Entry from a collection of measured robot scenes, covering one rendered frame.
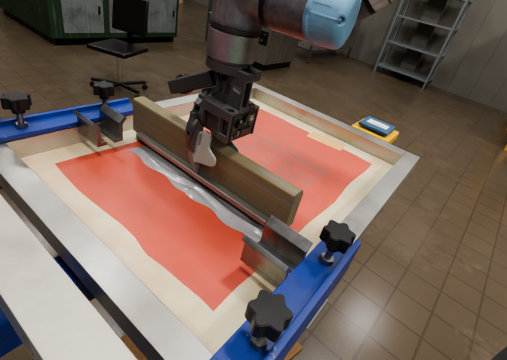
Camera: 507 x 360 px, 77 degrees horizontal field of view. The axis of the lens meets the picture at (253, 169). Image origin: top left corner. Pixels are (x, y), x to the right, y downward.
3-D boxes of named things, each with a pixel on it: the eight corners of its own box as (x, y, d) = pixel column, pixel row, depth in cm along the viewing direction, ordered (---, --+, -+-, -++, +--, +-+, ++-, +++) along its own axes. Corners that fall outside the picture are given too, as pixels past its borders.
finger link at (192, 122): (186, 153, 53) (198, 104, 50) (180, 149, 54) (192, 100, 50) (205, 149, 57) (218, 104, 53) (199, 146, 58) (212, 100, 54)
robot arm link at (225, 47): (198, 22, 45) (235, 23, 51) (194, 54, 47) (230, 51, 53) (237, 38, 42) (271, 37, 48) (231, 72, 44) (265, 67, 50)
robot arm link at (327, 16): (373, -12, 42) (299, -32, 45) (357, -17, 33) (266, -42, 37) (351, 48, 47) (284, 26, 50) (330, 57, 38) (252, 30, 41)
